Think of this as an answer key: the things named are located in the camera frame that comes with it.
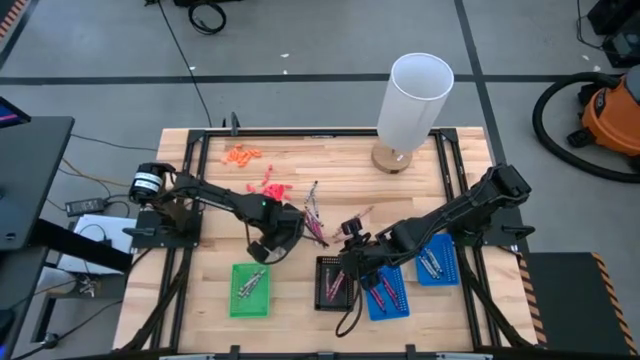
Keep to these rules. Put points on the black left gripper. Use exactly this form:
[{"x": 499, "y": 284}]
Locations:
[{"x": 257, "y": 252}]

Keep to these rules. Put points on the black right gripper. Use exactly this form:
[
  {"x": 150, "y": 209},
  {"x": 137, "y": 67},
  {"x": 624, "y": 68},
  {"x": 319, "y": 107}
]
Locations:
[{"x": 365, "y": 257}]

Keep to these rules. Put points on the white crayon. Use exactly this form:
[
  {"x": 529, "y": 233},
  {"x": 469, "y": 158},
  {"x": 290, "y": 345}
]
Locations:
[
  {"x": 255, "y": 286},
  {"x": 248, "y": 289},
  {"x": 253, "y": 278},
  {"x": 251, "y": 284}
]

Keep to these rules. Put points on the grey crayon with black tip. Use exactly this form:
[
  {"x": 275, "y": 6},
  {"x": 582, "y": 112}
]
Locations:
[
  {"x": 431, "y": 264},
  {"x": 315, "y": 207},
  {"x": 312, "y": 191},
  {"x": 427, "y": 266},
  {"x": 434, "y": 260}
]

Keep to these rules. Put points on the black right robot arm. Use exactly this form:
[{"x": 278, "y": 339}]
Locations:
[{"x": 450, "y": 215}]

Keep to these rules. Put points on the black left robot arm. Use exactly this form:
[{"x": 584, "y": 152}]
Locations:
[{"x": 210, "y": 192}]

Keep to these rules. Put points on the blue plastic basket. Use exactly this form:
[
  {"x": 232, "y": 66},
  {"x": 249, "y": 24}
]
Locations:
[
  {"x": 450, "y": 272},
  {"x": 395, "y": 312}
]

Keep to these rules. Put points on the black plastic basket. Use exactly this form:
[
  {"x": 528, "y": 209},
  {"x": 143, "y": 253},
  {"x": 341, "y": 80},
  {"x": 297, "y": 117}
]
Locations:
[{"x": 322, "y": 302}]

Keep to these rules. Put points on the green plastic basket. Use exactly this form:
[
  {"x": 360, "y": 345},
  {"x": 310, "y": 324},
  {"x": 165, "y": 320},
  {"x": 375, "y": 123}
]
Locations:
[{"x": 250, "y": 306}]

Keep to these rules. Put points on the white paper box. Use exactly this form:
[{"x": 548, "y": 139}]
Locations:
[{"x": 92, "y": 227}]

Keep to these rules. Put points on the bunch of keys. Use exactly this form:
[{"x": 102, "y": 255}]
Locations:
[{"x": 89, "y": 286}]

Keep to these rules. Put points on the black power adapter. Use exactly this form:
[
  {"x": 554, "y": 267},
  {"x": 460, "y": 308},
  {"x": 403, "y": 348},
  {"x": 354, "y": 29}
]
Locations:
[{"x": 85, "y": 206}]

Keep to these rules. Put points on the white shade wooden table lamp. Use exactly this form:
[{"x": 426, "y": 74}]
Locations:
[{"x": 415, "y": 105}]

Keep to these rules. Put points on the black platform with hazard stripe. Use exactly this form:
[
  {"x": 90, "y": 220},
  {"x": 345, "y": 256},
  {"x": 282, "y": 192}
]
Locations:
[{"x": 565, "y": 300}]

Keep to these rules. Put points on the orange shop vacuum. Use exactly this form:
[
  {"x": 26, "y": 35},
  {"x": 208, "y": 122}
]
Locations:
[
  {"x": 537, "y": 117},
  {"x": 612, "y": 120}
]

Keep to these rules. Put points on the black desk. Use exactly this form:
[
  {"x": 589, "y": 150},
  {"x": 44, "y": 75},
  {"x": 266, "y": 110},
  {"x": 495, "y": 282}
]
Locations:
[{"x": 35, "y": 175}]

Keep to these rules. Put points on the dark monitor screen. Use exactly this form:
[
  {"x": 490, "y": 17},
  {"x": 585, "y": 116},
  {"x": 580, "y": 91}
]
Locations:
[{"x": 10, "y": 112}]

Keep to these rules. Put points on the orange striped floor mat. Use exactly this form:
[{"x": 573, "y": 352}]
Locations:
[{"x": 12, "y": 15}]

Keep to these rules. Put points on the black equipment case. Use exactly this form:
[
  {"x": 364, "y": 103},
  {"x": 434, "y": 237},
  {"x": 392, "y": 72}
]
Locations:
[{"x": 620, "y": 45}]

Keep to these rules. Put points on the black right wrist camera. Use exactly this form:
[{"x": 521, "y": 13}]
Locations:
[{"x": 353, "y": 227}]

